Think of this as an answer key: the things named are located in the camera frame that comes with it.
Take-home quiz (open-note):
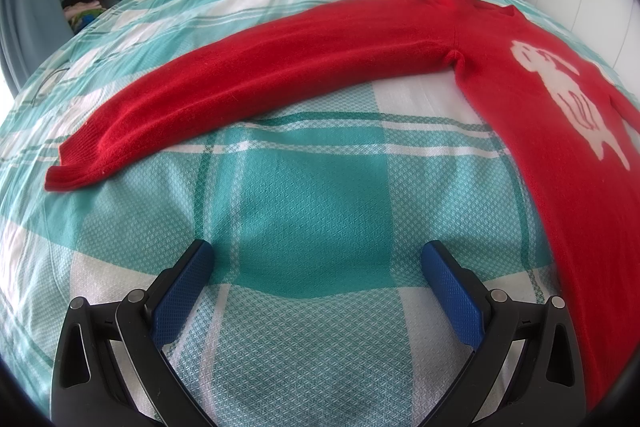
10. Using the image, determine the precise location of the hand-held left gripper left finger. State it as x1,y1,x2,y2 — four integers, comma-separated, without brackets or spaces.
50,239,216,427

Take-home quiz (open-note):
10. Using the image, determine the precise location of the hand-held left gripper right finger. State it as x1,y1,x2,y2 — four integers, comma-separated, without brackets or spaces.
420,241,588,427

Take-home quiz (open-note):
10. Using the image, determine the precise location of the red sweater with white figure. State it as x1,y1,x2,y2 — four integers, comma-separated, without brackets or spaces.
44,0,640,418

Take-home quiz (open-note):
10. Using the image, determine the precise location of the teal plaid bed blanket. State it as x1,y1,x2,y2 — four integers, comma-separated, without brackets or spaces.
0,0,640,427

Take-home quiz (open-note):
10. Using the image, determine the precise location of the blue curtain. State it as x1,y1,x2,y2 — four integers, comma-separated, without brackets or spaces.
0,0,107,98

